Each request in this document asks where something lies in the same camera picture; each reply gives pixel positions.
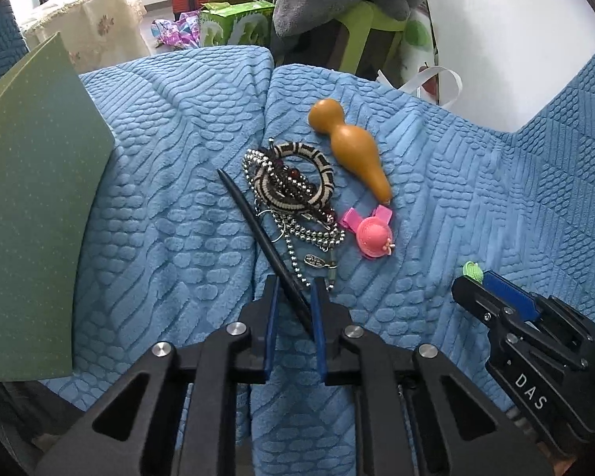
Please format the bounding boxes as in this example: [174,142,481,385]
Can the silver bead chain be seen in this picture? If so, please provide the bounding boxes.
[242,148,346,289]

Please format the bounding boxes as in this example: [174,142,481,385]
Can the white bag with straps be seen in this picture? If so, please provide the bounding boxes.
[376,4,463,108]

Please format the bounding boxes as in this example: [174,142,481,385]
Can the green plastic stool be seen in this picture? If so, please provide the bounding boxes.
[330,2,410,78]

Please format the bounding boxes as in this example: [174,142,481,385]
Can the dark bead bracelet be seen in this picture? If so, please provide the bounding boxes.
[270,156,339,224]

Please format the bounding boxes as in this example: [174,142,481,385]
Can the green dotted box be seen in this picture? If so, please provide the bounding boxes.
[0,31,116,383]

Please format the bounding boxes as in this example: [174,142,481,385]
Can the purple patterned bag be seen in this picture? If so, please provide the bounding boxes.
[151,10,202,51]

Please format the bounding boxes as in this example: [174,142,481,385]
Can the pink hat hair clip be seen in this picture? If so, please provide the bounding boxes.
[340,205,396,261]

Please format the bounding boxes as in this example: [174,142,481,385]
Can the black and white striped bangle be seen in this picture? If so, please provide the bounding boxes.
[252,142,335,215]

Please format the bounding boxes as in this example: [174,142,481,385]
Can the black hair stick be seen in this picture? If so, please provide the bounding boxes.
[217,168,315,336]

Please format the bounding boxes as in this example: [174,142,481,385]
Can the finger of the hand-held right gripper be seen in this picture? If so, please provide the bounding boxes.
[482,271,543,323]
[451,276,507,332]

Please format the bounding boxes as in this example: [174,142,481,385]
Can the green carton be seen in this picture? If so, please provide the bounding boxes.
[198,0,277,51]

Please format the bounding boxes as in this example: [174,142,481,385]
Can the blue textured sofa cover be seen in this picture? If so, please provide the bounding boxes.
[0,0,595,476]

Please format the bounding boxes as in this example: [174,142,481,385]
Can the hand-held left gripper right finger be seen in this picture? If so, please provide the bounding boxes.
[311,278,556,476]

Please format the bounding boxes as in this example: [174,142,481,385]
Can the orange-brown gourd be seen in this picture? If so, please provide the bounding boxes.
[308,98,393,206]

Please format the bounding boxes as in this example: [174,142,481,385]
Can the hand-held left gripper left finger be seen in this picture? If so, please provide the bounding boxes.
[35,275,279,476]

